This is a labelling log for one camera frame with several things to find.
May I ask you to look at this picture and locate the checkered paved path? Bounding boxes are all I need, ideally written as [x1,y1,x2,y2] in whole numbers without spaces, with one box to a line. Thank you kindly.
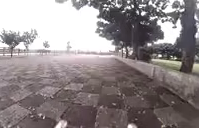
[0,54,199,128]

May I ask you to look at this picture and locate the small tree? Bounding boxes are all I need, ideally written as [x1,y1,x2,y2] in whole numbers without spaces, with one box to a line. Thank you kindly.
[42,40,51,51]
[65,40,73,54]

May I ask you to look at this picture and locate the row of trees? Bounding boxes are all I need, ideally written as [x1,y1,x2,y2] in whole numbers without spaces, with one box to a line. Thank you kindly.
[55,0,175,62]

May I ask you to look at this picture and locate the dark bushes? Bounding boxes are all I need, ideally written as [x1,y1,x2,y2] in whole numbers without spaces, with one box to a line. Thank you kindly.
[151,42,185,61]

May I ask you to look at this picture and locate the robot's own part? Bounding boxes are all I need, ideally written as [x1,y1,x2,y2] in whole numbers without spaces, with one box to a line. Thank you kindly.
[54,119,68,128]
[127,122,138,128]

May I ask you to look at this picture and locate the grass strip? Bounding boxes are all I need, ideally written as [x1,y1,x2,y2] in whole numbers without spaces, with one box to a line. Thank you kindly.
[151,58,199,80]

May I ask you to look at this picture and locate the pale stone kerb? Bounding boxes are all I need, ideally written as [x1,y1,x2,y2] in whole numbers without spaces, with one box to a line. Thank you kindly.
[114,55,199,116]

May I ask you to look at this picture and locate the large tree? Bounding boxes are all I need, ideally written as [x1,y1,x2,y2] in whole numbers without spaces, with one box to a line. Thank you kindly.
[168,0,199,74]

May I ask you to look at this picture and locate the wooden fence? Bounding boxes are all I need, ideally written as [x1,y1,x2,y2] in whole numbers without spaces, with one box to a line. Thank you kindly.
[0,46,79,58]

